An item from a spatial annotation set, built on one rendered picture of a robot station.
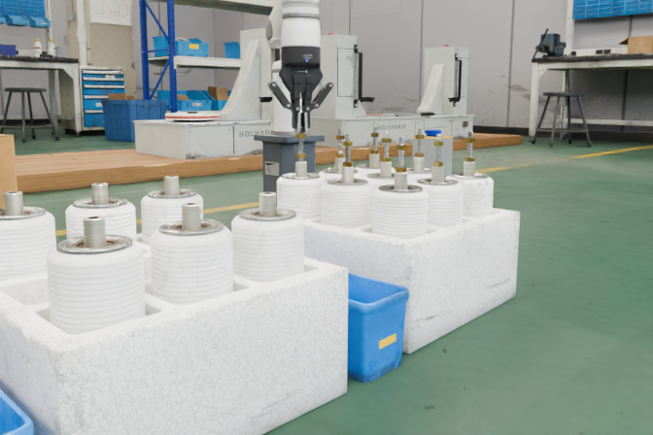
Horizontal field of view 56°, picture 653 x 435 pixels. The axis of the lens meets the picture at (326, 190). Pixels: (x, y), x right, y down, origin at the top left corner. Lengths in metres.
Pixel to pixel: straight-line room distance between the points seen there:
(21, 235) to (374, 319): 0.48
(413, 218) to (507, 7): 6.12
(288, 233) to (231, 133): 2.63
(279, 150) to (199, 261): 1.00
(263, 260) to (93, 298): 0.22
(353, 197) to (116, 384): 0.57
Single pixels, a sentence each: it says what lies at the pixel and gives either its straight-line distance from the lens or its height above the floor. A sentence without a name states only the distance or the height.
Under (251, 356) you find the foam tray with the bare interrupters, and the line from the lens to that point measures 0.75.
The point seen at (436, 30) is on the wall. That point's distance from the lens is 7.55.
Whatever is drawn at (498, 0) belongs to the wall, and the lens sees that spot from 7.14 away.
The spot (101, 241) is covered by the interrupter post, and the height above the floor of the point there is 0.26.
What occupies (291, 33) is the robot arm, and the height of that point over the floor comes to 0.52.
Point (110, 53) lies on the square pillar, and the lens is 7.61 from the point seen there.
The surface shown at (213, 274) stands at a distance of 0.72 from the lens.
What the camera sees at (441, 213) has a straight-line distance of 1.12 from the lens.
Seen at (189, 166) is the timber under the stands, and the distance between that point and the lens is 3.18.
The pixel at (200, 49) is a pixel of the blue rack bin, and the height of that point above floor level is 0.87.
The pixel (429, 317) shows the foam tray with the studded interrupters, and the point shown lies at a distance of 1.05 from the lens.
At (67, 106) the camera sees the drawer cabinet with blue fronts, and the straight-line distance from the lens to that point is 6.95.
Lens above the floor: 0.41
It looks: 9 degrees down
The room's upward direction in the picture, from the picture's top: straight up
